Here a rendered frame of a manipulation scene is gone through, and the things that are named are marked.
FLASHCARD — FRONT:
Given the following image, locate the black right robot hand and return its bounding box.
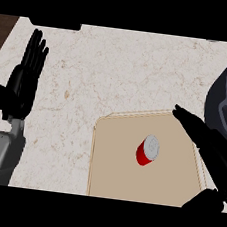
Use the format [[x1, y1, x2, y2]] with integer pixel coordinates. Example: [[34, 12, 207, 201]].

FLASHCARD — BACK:
[[160, 103, 227, 214]]

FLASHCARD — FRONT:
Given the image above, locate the black flat object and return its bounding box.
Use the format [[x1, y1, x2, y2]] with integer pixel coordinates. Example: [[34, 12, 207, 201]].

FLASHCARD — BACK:
[[28, 18, 83, 32]]

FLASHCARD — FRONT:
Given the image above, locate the beige tray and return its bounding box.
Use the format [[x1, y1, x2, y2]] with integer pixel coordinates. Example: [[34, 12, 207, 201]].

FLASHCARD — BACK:
[[84, 100, 227, 213]]

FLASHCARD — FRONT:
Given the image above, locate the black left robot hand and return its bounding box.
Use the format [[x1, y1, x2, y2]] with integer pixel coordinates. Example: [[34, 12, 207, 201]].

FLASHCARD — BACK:
[[0, 23, 52, 126]]

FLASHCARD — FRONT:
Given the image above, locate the red can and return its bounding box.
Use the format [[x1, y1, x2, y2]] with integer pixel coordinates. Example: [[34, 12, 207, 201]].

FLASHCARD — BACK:
[[134, 132, 162, 169]]

